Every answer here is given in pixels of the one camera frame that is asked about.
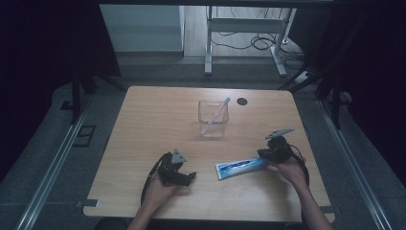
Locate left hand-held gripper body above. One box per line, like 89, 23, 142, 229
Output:
157, 148, 188, 187

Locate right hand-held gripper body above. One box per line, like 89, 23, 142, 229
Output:
264, 127, 296, 163

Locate blue white toothpaste tube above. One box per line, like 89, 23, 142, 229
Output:
214, 156, 271, 181

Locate pink toothbrush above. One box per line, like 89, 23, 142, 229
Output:
200, 97, 232, 136

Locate clear plastic cup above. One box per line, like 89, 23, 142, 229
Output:
197, 100, 230, 138

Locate person's right hand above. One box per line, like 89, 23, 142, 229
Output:
269, 152, 309, 190

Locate person's left hand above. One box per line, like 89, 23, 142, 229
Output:
141, 173, 180, 209

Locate black metal stand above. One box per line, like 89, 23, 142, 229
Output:
277, 60, 344, 130
70, 71, 127, 126

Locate white power strip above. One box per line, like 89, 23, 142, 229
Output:
295, 70, 313, 84

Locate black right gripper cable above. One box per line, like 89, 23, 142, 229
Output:
287, 144, 311, 187

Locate metal floor rail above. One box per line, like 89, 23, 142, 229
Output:
319, 99, 392, 230
15, 95, 94, 230

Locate black floor cables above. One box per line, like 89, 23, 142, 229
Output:
211, 8, 305, 70

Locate white metal desk frame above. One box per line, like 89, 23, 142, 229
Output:
204, 5, 298, 79

